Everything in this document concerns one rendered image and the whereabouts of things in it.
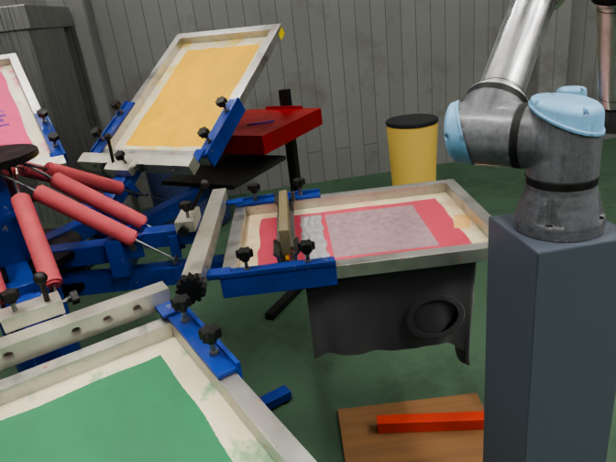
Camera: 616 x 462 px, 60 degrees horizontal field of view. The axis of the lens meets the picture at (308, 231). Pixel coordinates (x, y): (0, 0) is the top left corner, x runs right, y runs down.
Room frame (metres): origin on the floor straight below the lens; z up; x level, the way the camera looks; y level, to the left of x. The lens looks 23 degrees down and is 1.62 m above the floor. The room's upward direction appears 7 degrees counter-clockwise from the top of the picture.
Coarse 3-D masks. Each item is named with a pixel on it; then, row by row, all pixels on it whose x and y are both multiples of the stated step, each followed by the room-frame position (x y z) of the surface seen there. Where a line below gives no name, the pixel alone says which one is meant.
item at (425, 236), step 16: (416, 224) 1.54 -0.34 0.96; (432, 224) 1.53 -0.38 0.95; (448, 224) 1.51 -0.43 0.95; (336, 240) 1.49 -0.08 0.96; (352, 240) 1.47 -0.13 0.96; (368, 240) 1.46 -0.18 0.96; (384, 240) 1.45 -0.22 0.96; (400, 240) 1.43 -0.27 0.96; (416, 240) 1.42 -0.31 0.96; (432, 240) 1.41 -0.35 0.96; (448, 240) 1.39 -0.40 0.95; (464, 240) 1.38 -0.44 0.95; (272, 256) 1.43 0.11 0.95; (304, 256) 1.40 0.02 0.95; (336, 256) 1.38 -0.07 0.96; (352, 256) 1.37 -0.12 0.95
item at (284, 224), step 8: (280, 192) 1.69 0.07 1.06; (280, 200) 1.61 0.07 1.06; (288, 200) 1.70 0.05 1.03; (280, 208) 1.54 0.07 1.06; (288, 208) 1.57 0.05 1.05; (280, 216) 1.47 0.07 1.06; (288, 216) 1.47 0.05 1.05; (280, 224) 1.41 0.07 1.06; (288, 224) 1.41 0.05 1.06; (280, 232) 1.36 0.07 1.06; (288, 232) 1.36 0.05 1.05; (280, 240) 1.36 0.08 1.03; (288, 240) 1.36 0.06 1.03; (280, 248) 1.36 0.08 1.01; (288, 248) 1.36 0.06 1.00
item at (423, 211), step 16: (352, 208) 1.74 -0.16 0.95; (368, 208) 1.72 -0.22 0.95; (384, 208) 1.71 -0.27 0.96; (400, 208) 1.69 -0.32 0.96; (416, 208) 1.67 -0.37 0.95; (432, 208) 1.66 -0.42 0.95; (272, 224) 1.68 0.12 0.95; (336, 224) 1.62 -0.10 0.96; (352, 224) 1.60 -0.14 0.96; (368, 224) 1.58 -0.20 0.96; (384, 224) 1.57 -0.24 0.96; (400, 224) 1.56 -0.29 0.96; (272, 240) 1.54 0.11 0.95
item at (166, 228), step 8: (144, 232) 1.52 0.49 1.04; (152, 232) 1.51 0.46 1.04; (160, 232) 1.51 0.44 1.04; (168, 232) 1.51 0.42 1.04; (192, 232) 1.51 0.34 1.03; (144, 240) 1.51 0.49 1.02; (152, 240) 1.51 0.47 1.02; (160, 240) 1.51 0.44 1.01; (168, 240) 1.51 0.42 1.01; (184, 240) 1.51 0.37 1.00; (192, 240) 1.51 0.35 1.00
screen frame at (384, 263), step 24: (336, 192) 1.82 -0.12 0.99; (360, 192) 1.79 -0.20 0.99; (384, 192) 1.79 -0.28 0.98; (408, 192) 1.79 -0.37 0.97; (432, 192) 1.80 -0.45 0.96; (456, 192) 1.68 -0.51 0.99; (240, 216) 1.70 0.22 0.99; (480, 216) 1.46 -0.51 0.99; (240, 240) 1.50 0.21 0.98; (336, 264) 1.26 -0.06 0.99; (360, 264) 1.25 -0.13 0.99; (384, 264) 1.25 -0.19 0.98; (408, 264) 1.25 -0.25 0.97; (432, 264) 1.25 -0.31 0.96
